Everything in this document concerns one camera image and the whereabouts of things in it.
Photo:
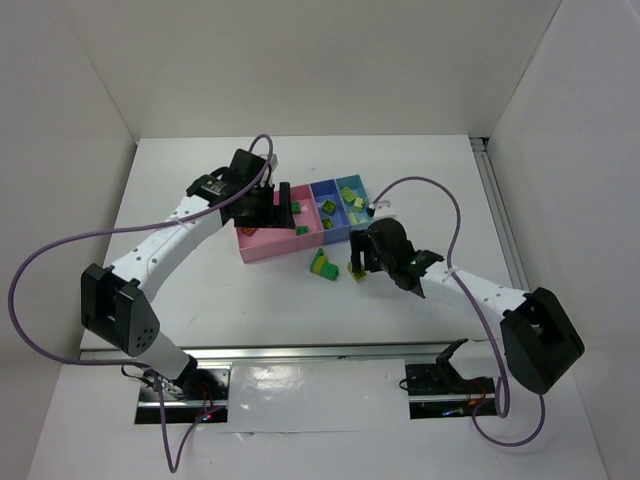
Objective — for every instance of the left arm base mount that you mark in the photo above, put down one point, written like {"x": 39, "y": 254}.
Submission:
{"x": 181, "y": 407}

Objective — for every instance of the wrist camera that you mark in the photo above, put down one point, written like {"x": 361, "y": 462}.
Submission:
{"x": 423, "y": 260}
{"x": 210, "y": 188}

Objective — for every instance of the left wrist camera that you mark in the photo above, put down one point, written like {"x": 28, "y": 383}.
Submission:
{"x": 210, "y": 188}

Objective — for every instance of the aluminium rail front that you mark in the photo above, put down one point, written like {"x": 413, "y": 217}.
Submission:
{"x": 280, "y": 353}

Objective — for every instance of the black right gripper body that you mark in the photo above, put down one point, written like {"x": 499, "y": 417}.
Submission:
{"x": 363, "y": 247}

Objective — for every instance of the purple-blue bin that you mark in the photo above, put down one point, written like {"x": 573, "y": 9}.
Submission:
{"x": 335, "y": 225}

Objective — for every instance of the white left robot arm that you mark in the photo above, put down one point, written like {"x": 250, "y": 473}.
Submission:
{"x": 116, "y": 299}

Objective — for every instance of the lime lego brick pair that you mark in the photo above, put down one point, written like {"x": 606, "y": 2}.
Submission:
{"x": 357, "y": 275}

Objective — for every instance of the large pink bin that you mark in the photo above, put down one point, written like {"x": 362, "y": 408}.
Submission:
{"x": 275, "y": 235}

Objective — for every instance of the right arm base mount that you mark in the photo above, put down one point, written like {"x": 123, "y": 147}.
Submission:
{"x": 435, "y": 390}

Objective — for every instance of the aluminium rail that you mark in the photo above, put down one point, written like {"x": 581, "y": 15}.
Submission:
{"x": 499, "y": 213}
{"x": 280, "y": 353}

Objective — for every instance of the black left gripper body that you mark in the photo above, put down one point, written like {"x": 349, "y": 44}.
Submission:
{"x": 273, "y": 209}

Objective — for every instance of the green yellow lego assembly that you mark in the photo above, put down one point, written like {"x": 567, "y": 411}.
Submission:
{"x": 322, "y": 267}

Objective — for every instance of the light blue bin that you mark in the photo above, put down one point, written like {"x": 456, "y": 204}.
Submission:
{"x": 355, "y": 183}

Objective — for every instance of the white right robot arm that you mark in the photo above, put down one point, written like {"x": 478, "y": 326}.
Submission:
{"x": 536, "y": 343}

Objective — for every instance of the aluminium rail right side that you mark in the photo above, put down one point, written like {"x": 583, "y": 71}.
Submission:
{"x": 499, "y": 213}

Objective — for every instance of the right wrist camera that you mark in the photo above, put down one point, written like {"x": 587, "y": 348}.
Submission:
{"x": 423, "y": 260}

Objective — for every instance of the lime lego brick small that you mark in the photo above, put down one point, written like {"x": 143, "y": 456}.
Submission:
{"x": 328, "y": 206}

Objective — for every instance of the lime lego brick long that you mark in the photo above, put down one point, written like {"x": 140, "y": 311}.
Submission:
{"x": 347, "y": 194}

